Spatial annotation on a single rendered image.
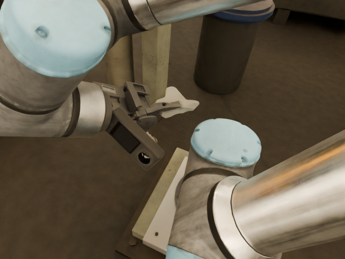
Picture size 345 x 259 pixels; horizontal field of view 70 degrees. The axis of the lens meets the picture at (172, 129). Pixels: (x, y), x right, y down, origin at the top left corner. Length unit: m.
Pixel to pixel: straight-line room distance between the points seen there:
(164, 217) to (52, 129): 0.43
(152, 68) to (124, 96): 0.54
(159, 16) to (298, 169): 0.25
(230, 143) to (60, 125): 0.32
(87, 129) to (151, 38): 0.61
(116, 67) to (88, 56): 0.82
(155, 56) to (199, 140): 0.53
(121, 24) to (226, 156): 0.30
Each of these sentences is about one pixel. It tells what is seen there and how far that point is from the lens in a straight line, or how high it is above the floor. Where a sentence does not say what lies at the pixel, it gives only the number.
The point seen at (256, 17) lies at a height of 0.41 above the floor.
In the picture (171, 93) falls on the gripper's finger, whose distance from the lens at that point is 0.50.
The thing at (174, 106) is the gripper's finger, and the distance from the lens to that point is 0.46.
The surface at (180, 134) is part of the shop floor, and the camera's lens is 1.07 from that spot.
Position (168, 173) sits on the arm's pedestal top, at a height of 0.12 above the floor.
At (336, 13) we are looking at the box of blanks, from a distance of 2.23.
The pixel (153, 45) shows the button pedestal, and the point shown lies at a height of 0.33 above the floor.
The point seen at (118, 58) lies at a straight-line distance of 1.04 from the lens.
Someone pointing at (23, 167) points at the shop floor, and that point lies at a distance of 1.06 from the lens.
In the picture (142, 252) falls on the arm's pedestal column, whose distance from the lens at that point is 0.81.
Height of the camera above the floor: 0.80
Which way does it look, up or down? 48 degrees down
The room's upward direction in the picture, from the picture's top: 6 degrees clockwise
